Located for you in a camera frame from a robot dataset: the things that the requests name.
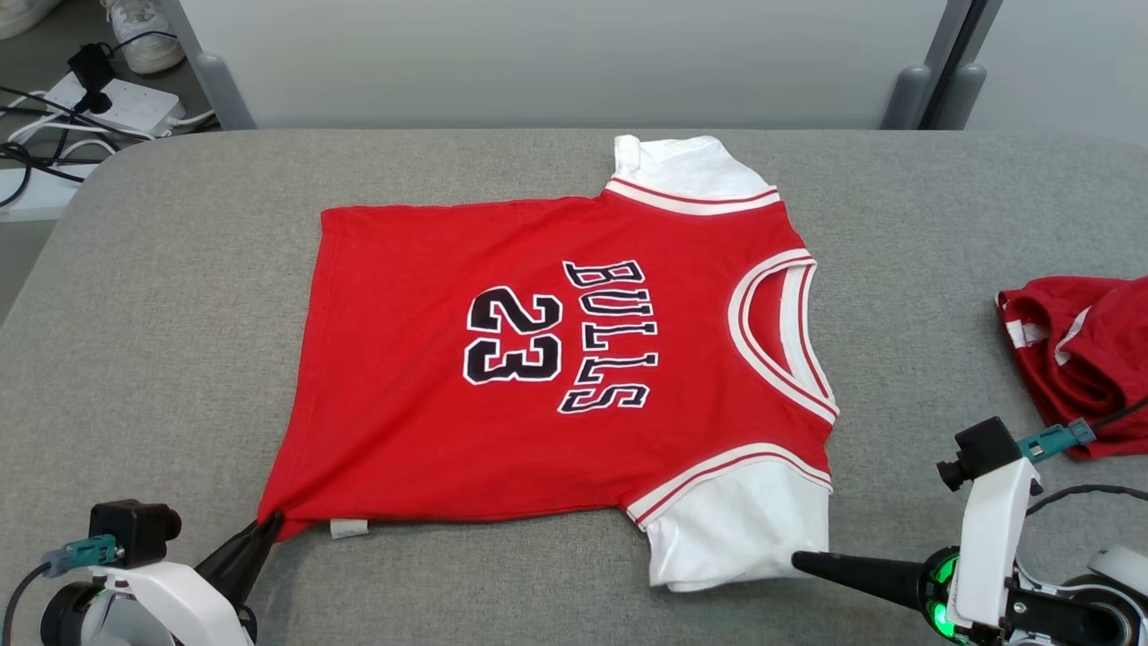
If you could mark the white power strip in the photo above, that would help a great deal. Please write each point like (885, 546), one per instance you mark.
(130, 106)
(31, 195)

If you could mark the red basketball shorts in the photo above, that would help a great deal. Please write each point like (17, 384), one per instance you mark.
(1103, 359)

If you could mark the white left camera bracket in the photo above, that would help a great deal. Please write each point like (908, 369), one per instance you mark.
(179, 601)

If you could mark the white partition panel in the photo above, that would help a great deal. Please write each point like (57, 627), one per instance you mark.
(556, 63)
(1067, 63)

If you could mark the grey partition foot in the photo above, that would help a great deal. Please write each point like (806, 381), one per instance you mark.
(960, 97)
(217, 88)
(904, 99)

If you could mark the red Bulls 23 jersey shirt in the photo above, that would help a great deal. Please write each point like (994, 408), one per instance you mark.
(404, 404)

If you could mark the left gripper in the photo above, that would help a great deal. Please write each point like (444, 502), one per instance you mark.
(247, 624)

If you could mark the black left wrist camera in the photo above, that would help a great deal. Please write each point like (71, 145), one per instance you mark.
(134, 529)

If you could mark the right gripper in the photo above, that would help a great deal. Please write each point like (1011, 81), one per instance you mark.
(933, 592)

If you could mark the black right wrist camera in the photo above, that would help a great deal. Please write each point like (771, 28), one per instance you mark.
(982, 446)

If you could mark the white right camera bracket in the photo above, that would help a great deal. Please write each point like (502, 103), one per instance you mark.
(991, 529)

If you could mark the black power adapter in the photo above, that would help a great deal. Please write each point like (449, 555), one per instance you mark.
(90, 67)

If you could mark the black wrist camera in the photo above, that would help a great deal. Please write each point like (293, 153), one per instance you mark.
(134, 529)
(982, 446)

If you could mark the white camera bracket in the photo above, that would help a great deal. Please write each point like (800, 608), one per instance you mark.
(991, 529)
(179, 601)

